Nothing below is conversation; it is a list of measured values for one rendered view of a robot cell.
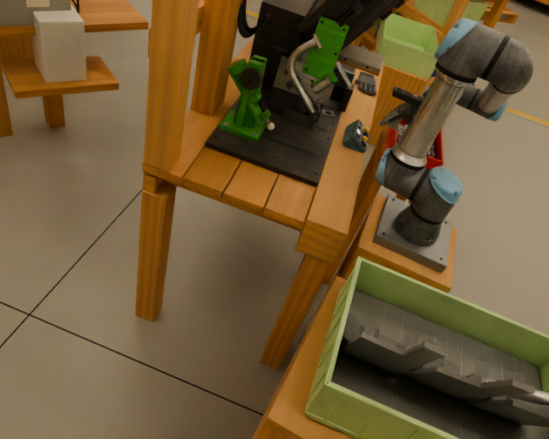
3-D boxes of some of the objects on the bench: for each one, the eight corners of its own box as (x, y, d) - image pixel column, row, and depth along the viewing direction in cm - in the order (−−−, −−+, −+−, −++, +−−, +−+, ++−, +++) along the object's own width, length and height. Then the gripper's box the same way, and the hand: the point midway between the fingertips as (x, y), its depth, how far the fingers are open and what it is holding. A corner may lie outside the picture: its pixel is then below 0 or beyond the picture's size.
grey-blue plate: (344, 101, 206) (355, 73, 196) (343, 104, 204) (355, 75, 195) (324, 94, 206) (335, 65, 196) (323, 96, 204) (334, 67, 195)
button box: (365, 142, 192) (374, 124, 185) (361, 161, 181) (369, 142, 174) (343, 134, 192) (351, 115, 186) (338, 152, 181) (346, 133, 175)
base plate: (355, 68, 240) (356, 64, 239) (316, 187, 159) (318, 183, 158) (281, 41, 242) (281, 37, 240) (204, 146, 160) (205, 141, 159)
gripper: (437, 115, 170) (388, 142, 182) (437, 104, 176) (389, 131, 188) (425, 97, 166) (376, 125, 179) (426, 86, 173) (377, 115, 185)
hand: (382, 121), depth 182 cm, fingers closed
